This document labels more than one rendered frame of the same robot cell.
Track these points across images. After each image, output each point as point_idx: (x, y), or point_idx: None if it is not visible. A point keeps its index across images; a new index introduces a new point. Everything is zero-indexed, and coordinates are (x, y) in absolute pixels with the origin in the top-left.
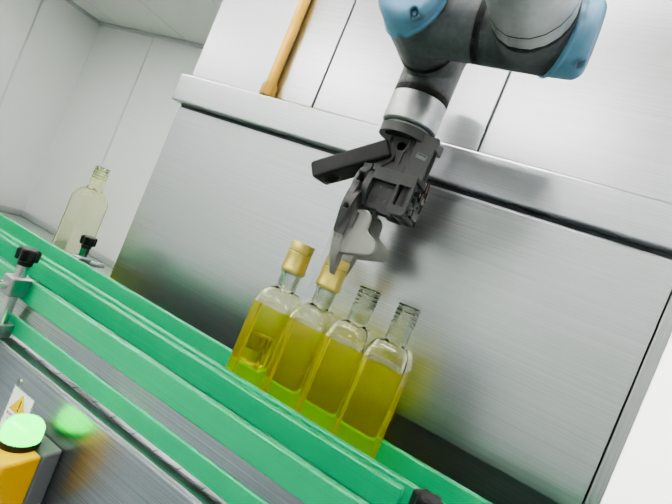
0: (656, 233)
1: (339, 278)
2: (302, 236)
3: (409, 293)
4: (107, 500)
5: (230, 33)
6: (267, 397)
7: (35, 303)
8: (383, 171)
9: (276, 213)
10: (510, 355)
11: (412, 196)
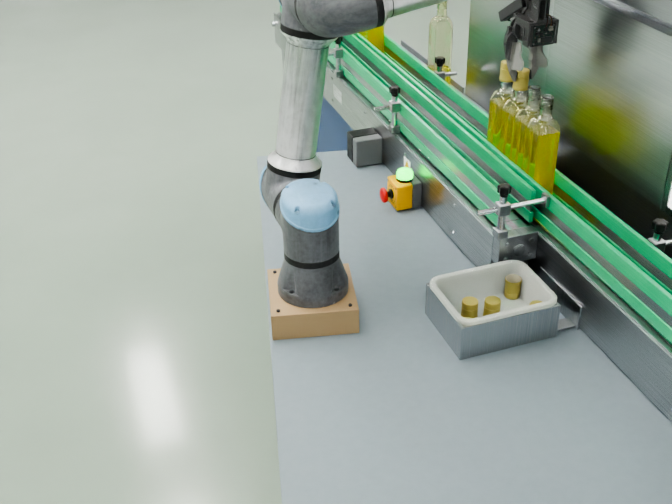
0: None
1: (520, 82)
2: None
3: (587, 78)
4: (436, 201)
5: None
6: (497, 153)
7: (403, 114)
8: (518, 19)
9: None
10: (629, 115)
11: (534, 32)
